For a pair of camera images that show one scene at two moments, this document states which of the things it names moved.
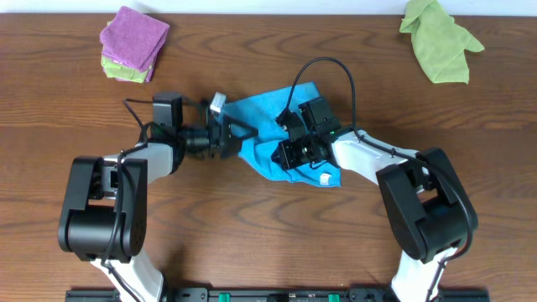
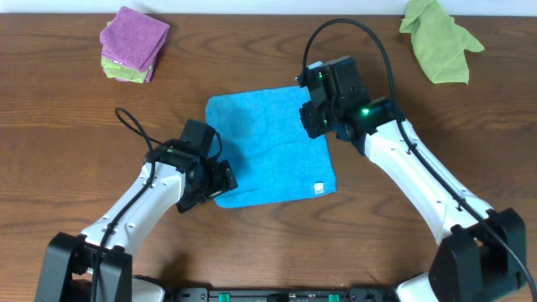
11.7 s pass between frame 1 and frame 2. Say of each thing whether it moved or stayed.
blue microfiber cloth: moved
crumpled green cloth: stayed
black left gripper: moved
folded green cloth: stayed
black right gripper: moved
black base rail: stayed
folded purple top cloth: stayed
